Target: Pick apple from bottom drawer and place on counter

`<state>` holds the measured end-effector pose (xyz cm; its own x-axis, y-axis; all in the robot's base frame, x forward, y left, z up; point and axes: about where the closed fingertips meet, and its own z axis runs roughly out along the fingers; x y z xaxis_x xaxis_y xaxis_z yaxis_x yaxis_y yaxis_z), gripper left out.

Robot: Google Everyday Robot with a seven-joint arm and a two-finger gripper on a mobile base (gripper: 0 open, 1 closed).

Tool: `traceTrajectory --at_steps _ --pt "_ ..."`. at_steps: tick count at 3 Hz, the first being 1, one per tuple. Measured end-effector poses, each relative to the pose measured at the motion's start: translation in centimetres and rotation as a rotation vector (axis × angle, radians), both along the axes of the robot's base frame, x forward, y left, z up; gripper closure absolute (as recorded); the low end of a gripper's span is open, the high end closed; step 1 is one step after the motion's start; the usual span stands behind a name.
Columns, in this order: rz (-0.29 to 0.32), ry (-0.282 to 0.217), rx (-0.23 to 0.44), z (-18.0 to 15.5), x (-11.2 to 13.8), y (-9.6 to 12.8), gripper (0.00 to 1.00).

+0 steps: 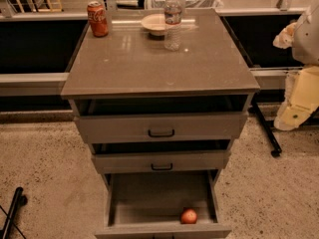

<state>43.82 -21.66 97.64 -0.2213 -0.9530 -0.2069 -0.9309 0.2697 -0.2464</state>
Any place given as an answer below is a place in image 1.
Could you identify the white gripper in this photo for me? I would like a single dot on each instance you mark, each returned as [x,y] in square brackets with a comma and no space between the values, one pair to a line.
[307,39]

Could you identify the red apple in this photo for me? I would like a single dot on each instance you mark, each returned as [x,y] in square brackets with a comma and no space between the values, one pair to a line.
[188,216]

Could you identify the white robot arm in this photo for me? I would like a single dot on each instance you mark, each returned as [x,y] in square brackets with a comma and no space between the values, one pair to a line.
[305,47]

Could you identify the grey middle drawer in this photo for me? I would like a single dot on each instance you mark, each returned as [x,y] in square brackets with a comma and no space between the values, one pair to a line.
[161,156]

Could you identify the grey drawer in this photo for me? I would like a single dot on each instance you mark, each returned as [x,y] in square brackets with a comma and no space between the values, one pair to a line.
[160,119]
[161,156]
[149,205]

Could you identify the grey drawer cabinet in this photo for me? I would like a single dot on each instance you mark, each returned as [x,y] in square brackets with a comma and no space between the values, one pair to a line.
[131,64]

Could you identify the grey top drawer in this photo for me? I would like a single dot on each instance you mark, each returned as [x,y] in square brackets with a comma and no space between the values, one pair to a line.
[160,119]

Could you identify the grey bottom drawer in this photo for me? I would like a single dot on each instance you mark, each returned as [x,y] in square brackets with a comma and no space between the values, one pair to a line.
[149,205]

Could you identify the clear plastic water bottle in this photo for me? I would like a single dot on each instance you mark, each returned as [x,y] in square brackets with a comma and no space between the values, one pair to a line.
[172,18]

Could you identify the white bowl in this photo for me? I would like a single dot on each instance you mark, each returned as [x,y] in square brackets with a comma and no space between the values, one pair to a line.
[154,24]

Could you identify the orange soda can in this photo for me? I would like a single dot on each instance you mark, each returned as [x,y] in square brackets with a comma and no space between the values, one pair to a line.
[97,19]

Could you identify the grey metal railing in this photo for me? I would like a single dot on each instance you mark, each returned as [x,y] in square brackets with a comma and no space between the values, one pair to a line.
[40,61]

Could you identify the black stand leg left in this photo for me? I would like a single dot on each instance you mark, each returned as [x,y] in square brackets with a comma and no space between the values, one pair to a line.
[18,200]

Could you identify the black wheeled frame right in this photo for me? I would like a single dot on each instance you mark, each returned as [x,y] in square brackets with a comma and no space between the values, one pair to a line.
[268,126]

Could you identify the wire basket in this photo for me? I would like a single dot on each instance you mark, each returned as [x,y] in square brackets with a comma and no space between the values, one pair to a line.
[199,4]

